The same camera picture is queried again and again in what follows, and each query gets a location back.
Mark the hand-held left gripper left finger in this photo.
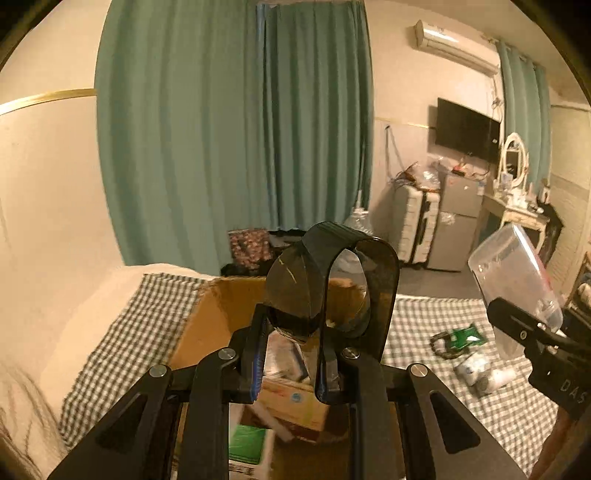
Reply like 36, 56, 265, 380
46, 302, 271, 480

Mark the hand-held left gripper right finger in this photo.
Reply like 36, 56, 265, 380
318, 345, 527, 480

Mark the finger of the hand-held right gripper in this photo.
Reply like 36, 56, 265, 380
561, 305, 591, 334
486, 298, 591, 359

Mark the clear plastic container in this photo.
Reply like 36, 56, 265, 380
467, 223, 565, 361

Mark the brown cardboard box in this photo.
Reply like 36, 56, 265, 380
168, 275, 407, 480

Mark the person's right forearm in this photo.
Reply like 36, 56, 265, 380
531, 408, 591, 480

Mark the small box with blue label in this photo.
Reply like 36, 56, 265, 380
256, 374, 331, 432

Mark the green snack packet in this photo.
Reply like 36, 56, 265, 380
431, 324, 488, 358

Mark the green and white medicine box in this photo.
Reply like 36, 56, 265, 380
228, 425, 275, 478

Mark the grey small fridge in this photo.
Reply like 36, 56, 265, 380
427, 167, 485, 272

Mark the white dressing table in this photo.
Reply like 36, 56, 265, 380
482, 189, 550, 241

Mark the floral patterned box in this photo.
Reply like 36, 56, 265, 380
228, 228, 271, 266

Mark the white ribbed suitcase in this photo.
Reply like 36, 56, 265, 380
392, 185, 441, 268

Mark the checkered blanket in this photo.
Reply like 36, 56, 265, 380
60, 272, 573, 467

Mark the white oval vanity mirror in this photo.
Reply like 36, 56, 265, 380
498, 133, 529, 190

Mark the clear plastic water jug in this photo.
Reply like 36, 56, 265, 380
344, 208, 372, 236

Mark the clear plastic bag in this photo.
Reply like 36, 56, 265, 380
418, 159, 444, 188

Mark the white quilt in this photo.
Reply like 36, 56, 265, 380
37, 263, 218, 402

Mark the narrow teal curtain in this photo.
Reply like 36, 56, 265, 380
496, 41, 552, 185

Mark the white knitted cloth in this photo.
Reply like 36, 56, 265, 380
0, 364, 63, 480

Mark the wide teal curtain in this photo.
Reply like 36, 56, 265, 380
95, 0, 375, 275

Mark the white air conditioner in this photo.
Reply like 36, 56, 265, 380
412, 19, 502, 77

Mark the black wall television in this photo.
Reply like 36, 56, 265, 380
436, 97, 502, 162

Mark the wall cable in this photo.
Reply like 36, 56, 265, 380
385, 124, 402, 185

